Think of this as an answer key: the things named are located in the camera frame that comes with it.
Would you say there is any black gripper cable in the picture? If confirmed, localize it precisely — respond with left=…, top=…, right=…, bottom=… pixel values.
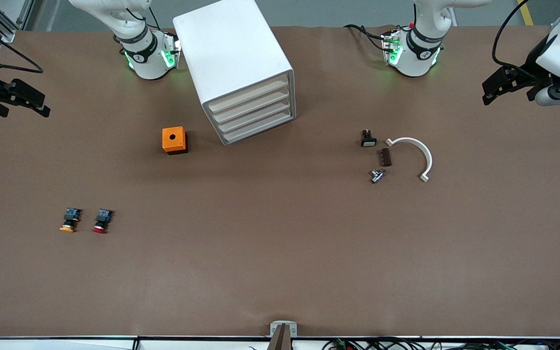
left=492, top=0, right=560, bottom=70
left=0, top=15, right=44, bottom=73

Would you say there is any brown bar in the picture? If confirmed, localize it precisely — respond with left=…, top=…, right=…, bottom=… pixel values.
left=267, top=324, right=294, bottom=350

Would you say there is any white curved plastic clamp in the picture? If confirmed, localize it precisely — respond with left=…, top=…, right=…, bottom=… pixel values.
left=385, top=137, right=433, bottom=183

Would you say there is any red push button switch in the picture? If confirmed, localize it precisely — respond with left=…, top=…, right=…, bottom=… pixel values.
left=91, top=209, right=114, bottom=234

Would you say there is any grey metal bracket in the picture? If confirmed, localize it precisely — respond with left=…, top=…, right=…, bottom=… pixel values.
left=270, top=321, right=298, bottom=337

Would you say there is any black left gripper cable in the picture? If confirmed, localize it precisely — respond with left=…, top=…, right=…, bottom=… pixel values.
left=492, top=0, right=560, bottom=70

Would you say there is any black arm base cable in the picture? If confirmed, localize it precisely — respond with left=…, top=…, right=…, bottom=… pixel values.
left=343, top=23, right=390, bottom=52

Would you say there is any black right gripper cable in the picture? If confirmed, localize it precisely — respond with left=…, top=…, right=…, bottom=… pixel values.
left=0, top=15, right=44, bottom=73

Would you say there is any black cable bundle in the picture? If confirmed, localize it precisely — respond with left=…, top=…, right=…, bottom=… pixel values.
left=321, top=337, right=560, bottom=350

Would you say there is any white drawer cabinet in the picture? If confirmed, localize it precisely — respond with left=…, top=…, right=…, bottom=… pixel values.
left=172, top=0, right=297, bottom=146

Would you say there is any orange box with hole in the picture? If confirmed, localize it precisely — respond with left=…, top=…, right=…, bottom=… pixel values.
left=162, top=126, right=189, bottom=155

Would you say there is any white table edge rail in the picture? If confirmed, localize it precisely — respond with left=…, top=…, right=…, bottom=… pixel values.
left=0, top=335, right=560, bottom=350

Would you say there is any white plastic drawer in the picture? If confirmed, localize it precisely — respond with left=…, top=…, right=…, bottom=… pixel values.
left=210, top=85, right=293, bottom=123
left=214, top=96, right=294, bottom=133
left=206, top=73, right=291, bottom=113
left=219, top=107, right=296, bottom=144

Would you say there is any yellow push button switch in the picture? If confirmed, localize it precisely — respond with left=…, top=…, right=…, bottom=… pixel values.
left=59, top=208, right=83, bottom=233

